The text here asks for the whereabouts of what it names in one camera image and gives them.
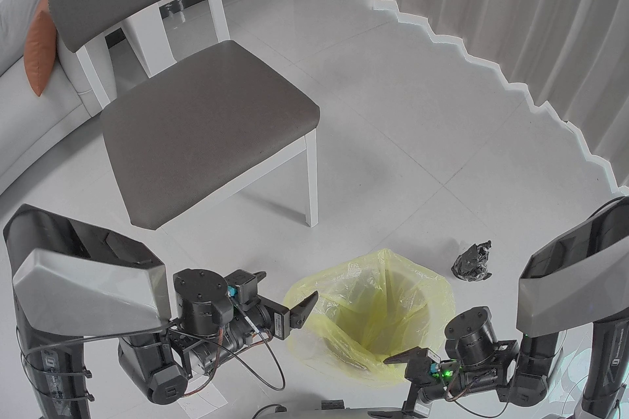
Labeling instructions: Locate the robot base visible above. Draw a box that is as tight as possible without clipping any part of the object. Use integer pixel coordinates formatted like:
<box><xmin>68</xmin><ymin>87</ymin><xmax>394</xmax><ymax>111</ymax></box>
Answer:
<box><xmin>251</xmin><ymin>400</ymin><xmax>411</xmax><ymax>419</ymax></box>

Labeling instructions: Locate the black plastic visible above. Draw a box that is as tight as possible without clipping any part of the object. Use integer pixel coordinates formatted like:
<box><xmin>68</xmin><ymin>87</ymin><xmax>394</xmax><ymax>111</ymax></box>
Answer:
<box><xmin>450</xmin><ymin>239</ymin><xmax>493</xmax><ymax>282</ymax></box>

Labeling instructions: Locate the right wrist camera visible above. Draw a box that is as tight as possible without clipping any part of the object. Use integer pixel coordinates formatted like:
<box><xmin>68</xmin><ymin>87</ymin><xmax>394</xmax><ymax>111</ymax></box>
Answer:
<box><xmin>404</xmin><ymin>348</ymin><xmax>463</xmax><ymax>386</ymax></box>

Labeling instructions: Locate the yellow plastic bag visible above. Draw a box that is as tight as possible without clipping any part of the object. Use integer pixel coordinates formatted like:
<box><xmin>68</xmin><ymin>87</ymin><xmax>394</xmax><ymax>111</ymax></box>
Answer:
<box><xmin>282</xmin><ymin>248</ymin><xmax>455</xmax><ymax>386</ymax></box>

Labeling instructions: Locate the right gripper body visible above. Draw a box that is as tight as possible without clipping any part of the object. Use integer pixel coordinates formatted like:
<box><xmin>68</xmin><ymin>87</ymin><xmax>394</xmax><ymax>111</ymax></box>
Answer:
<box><xmin>404</xmin><ymin>372</ymin><xmax>493</xmax><ymax>416</ymax></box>

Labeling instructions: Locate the white sofa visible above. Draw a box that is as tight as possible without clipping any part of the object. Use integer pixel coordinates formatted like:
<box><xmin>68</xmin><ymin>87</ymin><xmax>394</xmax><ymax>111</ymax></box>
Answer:
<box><xmin>0</xmin><ymin>0</ymin><xmax>106</xmax><ymax>197</ymax></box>

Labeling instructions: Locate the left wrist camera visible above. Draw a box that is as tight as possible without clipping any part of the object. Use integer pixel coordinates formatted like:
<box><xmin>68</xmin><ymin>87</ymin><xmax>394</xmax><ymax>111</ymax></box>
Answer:
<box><xmin>225</xmin><ymin>269</ymin><xmax>263</xmax><ymax>307</ymax></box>

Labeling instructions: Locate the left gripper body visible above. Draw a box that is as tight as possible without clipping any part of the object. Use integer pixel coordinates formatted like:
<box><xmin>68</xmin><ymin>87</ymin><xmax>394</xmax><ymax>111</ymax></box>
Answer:
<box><xmin>215</xmin><ymin>297</ymin><xmax>292</xmax><ymax>363</ymax></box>

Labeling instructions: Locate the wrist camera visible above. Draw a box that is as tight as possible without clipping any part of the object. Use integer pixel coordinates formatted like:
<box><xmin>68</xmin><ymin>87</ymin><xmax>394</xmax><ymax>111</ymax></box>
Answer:
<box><xmin>225</xmin><ymin>269</ymin><xmax>263</xmax><ymax>307</ymax></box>
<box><xmin>404</xmin><ymin>348</ymin><xmax>463</xmax><ymax>386</ymax></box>

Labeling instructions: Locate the black cable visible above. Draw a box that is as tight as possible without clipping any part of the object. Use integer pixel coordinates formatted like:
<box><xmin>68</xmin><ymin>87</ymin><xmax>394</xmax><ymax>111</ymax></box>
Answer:
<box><xmin>211</xmin><ymin>334</ymin><xmax>288</xmax><ymax>392</ymax></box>

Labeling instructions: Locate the orange cushion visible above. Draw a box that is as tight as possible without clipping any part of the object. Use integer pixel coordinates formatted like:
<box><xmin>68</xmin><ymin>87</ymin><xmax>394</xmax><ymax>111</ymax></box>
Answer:
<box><xmin>25</xmin><ymin>0</ymin><xmax>59</xmax><ymax>98</ymax></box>

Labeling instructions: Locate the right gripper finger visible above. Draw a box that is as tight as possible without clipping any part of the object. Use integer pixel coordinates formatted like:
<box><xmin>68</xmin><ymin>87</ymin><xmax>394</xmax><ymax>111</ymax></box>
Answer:
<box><xmin>383</xmin><ymin>347</ymin><xmax>428</xmax><ymax>367</ymax></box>

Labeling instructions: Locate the grey white-legged chair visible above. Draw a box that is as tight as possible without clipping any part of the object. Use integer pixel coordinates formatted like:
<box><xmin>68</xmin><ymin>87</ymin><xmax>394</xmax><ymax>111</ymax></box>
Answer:
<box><xmin>49</xmin><ymin>0</ymin><xmax>321</xmax><ymax>231</ymax></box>

